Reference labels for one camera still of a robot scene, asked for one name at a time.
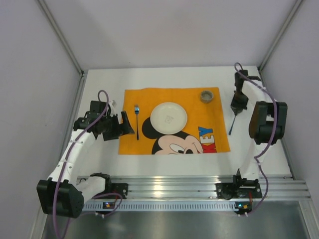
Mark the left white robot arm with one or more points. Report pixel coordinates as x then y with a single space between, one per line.
60 194

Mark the blue metallic fork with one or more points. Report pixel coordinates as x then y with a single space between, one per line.
137 110

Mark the orange Mickey Mouse placemat cloth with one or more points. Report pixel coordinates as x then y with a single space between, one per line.
204 132

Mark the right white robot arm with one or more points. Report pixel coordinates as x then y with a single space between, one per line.
266 124

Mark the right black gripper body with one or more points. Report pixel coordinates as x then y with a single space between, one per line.
237 107

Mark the cream ceramic plate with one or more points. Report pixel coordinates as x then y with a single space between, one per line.
168 118

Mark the left corner aluminium post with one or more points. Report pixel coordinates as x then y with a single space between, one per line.
58 32

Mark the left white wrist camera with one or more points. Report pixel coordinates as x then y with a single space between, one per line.
112 104

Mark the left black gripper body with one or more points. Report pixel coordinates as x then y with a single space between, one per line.
119 127

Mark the small speckled grey cup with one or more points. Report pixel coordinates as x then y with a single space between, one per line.
206 96

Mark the blue metallic spoon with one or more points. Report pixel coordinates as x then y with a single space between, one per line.
231 128

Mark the slotted grey cable duct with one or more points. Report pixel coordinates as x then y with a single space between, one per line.
167 206

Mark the corner aluminium post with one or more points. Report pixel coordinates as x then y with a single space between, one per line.
281 32
58 32

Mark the aluminium extrusion rail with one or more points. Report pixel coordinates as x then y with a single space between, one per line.
203 188

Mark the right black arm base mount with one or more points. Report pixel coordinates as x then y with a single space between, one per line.
239 188

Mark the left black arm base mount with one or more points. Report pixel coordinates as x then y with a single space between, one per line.
114 190

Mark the right corner aluminium post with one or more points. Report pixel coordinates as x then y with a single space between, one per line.
281 32

